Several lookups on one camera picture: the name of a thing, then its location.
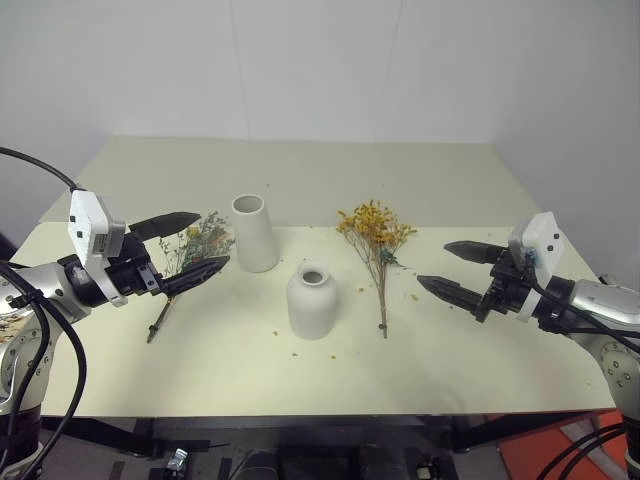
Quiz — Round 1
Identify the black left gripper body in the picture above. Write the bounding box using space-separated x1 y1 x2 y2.
104 232 167 298

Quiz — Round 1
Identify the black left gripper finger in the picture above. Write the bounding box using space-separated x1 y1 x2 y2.
160 255 231 297
129 212 202 240

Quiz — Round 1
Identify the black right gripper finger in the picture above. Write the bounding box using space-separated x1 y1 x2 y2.
416 275 485 317
443 241 511 266

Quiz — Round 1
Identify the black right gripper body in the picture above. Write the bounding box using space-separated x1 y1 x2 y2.
475 248 533 323

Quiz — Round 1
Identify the tall white conical vase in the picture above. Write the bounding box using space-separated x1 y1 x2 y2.
231 194 280 274

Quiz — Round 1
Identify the short white round vase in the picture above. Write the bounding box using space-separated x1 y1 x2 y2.
286 263 341 341

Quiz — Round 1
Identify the green dried flower bunch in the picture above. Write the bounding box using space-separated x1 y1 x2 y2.
146 210 236 344

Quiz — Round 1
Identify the yellow dried flower bunch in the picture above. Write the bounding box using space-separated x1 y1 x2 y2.
335 199 419 339

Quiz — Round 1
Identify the orange floor mat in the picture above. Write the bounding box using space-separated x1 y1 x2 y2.
497 408 632 480

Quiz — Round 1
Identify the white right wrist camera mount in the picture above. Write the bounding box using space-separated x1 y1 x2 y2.
508 211 560 322

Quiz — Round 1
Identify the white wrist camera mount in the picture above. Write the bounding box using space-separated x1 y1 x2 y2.
67 189 130 308
508 211 560 322

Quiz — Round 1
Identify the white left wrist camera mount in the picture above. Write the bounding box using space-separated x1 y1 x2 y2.
67 189 130 308

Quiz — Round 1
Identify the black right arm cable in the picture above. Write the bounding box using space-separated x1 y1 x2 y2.
527 269 640 354

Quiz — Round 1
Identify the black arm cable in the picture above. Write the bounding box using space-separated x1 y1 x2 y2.
0 146 89 480
527 269 640 354

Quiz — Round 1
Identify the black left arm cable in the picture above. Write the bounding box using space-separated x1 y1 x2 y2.
0 146 89 480

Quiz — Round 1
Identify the black table frame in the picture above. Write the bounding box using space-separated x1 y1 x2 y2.
39 409 621 459

